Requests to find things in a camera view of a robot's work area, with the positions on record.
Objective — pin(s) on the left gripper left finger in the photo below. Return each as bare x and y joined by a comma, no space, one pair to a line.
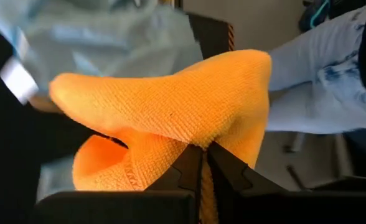
124,208

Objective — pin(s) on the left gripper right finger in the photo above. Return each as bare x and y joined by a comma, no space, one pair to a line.
295,208

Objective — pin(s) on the orange microfiber towel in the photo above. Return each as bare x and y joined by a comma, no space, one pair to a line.
170,102

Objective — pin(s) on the person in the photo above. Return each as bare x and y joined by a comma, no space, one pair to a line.
313,77

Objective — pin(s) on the black table mat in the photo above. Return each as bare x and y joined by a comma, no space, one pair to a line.
2,155

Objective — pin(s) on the black mat with striped edge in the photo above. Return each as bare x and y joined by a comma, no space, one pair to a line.
214,34

